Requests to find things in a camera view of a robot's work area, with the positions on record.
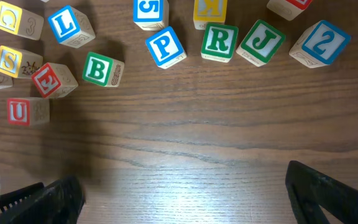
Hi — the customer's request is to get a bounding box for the green J block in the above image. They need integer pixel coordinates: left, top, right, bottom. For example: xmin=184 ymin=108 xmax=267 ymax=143
xmin=236 ymin=19 xmax=286 ymax=67

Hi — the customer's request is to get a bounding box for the blue 5 block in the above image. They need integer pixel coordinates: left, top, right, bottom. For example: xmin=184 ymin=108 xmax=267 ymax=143
xmin=133 ymin=0 xmax=169 ymax=31

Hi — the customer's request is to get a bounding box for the blue P block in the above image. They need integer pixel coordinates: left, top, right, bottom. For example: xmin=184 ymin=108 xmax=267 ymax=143
xmin=145 ymin=26 xmax=187 ymax=69

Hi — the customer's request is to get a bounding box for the yellow S block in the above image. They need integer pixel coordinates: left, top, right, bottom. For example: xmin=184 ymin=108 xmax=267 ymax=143
xmin=0 ymin=45 xmax=43 ymax=78

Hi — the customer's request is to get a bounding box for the green B block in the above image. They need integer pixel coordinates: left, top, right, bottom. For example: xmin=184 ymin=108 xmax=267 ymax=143
xmin=82 ymin=52 xmax=125 ymax=87

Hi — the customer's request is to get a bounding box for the yellow C block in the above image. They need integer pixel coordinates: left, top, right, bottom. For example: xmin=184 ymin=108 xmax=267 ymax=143
xmin=0 ymin=1 xmax=44 ymax=40

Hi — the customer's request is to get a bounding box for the red E block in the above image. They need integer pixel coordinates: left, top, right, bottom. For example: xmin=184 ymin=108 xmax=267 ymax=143
xmin=31 ymin=63 xmax=78 ymax=98

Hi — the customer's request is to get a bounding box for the red U block upper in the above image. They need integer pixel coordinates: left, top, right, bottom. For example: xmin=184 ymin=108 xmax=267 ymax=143
xmin=7 ymin=97 xmax=50 ymax=126

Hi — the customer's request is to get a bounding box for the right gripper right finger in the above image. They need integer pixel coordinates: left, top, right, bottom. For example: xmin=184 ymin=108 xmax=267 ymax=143
xmin=285 ymin=161 xmax=358 ymax=224

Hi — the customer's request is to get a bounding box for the red M block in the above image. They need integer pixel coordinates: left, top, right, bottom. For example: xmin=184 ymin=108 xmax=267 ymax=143
xmin=267 ymin=0 xmax=313 ymax=21

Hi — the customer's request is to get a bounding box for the blue L block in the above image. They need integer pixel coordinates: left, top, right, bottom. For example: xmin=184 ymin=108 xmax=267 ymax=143
xmin=48 ymin=5 xmax=96 ymax=49

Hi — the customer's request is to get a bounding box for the yellow K block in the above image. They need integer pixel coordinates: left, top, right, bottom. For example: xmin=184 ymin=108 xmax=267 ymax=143
xmin=193 ymin=0 xmax=228 ymax=30

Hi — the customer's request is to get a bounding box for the blue 2 block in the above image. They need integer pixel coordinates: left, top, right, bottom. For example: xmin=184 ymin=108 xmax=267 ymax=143
xmin=289 ymin=20 xmax=351 ymax=68

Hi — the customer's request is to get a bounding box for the green R block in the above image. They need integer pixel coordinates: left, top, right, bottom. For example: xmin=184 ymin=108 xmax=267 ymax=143
xmin=201 ymin=22 xmax=239 ymax=63

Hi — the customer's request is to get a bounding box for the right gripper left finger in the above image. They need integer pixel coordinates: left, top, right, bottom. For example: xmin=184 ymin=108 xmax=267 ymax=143
xmin=0 ymin=176 xmax=85 ymax=224

